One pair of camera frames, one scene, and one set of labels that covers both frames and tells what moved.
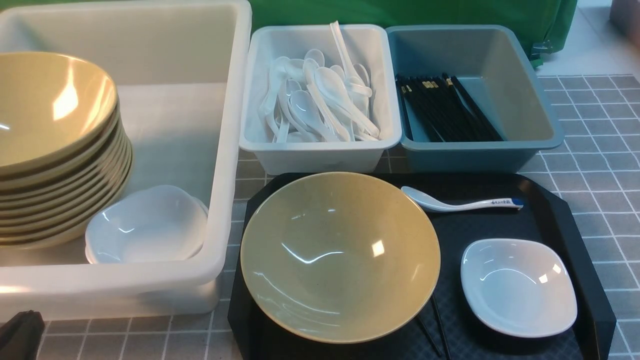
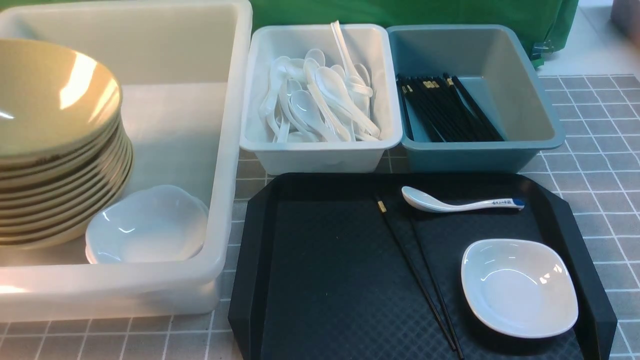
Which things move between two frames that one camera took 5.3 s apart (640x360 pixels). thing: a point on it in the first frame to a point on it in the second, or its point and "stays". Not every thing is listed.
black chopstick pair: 441,329 to 423,248
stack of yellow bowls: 64,147 stays
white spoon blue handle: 431,203 stays
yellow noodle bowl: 340,258 to 53,101
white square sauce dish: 518,288 stays
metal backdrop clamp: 541,48 stays
